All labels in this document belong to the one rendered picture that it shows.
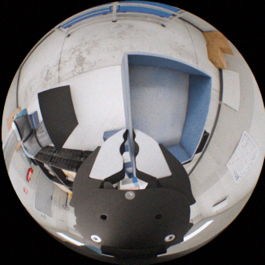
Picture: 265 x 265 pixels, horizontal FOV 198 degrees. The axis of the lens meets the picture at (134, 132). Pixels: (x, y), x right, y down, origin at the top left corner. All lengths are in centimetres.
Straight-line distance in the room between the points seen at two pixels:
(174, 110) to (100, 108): 44
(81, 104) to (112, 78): 24
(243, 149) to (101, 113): 284
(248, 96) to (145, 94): 259
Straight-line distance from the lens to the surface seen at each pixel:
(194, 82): 21
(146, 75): 16
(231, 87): 262
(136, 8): 157
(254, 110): 260
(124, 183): 105
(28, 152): 55
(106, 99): 54
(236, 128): 266
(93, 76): 55
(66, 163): 72
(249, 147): 265
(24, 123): 49
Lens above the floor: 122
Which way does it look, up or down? 57 degrees down
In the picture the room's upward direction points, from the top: 163 degrees clockwise
